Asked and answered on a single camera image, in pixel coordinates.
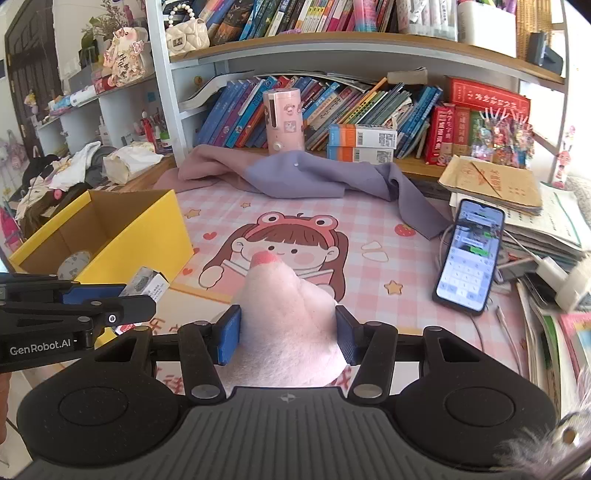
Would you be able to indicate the white bookshelf frame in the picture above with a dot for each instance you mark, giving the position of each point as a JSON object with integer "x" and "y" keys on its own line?
{"x": 161, "y": 69}

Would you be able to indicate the yellow tape roll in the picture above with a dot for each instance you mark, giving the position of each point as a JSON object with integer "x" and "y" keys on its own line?
{"x": 74, "y": 267}

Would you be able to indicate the pile of clothes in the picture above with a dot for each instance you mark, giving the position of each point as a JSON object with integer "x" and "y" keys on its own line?
{"x": 78, "y": 161}

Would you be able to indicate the grey fluffy fabric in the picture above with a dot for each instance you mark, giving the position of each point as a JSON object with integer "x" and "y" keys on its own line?
{"x": 526, "y": 450}

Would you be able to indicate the pink plush toy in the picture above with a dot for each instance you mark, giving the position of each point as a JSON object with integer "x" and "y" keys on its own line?
{"x": 286, "y": 323}

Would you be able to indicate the cartoon rabbit sticker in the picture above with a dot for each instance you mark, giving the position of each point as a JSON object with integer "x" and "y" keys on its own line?
{"x": 564, "y": 157}

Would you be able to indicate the dried flower bouquet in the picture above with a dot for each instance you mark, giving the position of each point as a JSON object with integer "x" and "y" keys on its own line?
{"x": 104, "y": 21}

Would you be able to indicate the pink figurine decoration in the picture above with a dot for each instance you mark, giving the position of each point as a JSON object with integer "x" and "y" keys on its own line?
{"x": 124, "y": 64}

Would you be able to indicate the pink checked tablecloth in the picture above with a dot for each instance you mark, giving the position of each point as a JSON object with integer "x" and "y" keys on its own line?
{"x": 369, "y": 277}

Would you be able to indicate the beige cloth bag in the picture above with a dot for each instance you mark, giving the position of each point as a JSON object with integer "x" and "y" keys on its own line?
{"x": 129, "y": 164}

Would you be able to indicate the black smartphone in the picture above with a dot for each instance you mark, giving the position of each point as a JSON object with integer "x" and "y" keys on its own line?
{"x": 468, "y": 258}

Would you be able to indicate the red flat box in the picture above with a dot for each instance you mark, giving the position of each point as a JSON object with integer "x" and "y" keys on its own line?
{"x": 485, "y": 94}

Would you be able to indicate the colourful acrylic ornament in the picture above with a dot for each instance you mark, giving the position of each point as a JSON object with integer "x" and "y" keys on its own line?
{"x": 503, "y": 138}

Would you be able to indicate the orange blue white carton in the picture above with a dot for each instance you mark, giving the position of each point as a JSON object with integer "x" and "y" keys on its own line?
{"x": 364, "y": 136}
{"x": 360, "y": 155}

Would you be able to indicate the stack of papers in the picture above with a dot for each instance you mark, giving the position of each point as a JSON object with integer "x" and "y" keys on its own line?
{"x": 554, "y": 226}

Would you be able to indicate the yellow cardboard box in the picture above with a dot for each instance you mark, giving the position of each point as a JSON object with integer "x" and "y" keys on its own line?
{"x": 152, "y": 230}

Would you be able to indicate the black desk device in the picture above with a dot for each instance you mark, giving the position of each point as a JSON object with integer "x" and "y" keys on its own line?
{"x": 545, "y": 55}

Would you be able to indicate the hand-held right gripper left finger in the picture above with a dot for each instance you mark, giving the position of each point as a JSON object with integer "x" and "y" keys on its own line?
{"x": 228, "y": 334}

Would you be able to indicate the purple cloth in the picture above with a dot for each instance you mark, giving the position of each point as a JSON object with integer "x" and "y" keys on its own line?
{"x": 323, "y": 175}

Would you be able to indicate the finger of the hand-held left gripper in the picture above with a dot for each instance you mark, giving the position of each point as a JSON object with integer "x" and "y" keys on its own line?
{"x": 134, "y": 308}
{"x": 92, "y": 293}

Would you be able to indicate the row of upright books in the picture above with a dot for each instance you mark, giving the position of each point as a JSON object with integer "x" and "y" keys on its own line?
{"x": 286, "y": 16}

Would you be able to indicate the white cubby shelf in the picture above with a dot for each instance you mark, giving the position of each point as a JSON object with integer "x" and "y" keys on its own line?
{"x": 115, "y": 110}

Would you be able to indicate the thick red dictionary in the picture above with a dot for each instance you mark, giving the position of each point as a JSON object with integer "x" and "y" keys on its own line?
{"x": 439, "y": 136}

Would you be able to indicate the small white carton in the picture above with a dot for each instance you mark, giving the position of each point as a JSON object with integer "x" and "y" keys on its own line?
{"x": 147, "y": 281}

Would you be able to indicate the white quilted handbag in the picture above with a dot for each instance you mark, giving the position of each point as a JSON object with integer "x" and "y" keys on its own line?
{"x": 187, "y": 37}

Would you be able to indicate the pink cylindrical device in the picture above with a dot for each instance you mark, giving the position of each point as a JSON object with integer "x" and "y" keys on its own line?
{"x": 282, "y": 120}

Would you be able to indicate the brown paper envelope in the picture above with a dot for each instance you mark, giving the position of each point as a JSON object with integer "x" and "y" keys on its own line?
{"x": 498, "y": 184}

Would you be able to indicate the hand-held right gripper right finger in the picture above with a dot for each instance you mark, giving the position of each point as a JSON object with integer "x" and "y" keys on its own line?
{"x": 346, "y": 334}

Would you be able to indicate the row of leaning books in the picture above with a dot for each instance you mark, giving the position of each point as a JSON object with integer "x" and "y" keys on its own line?
{"x": 235, "y": 110}

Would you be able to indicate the white pen box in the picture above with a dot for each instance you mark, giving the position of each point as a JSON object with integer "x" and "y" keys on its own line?
{"x": 487, "y": 30}

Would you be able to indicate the dark wooden door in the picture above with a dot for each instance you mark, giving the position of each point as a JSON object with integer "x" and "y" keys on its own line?
{"x": 32, "y": 69}

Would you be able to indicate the white power adapter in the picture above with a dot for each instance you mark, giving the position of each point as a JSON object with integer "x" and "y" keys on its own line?
{"x": 575, "y": 286}

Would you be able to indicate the thin red book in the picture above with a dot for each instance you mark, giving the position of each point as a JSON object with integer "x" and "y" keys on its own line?
{"x": 461, "y": 131}

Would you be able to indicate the clear marker holder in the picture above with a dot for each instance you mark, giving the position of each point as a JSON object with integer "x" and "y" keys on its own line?
{"x": 431, "y": 18}

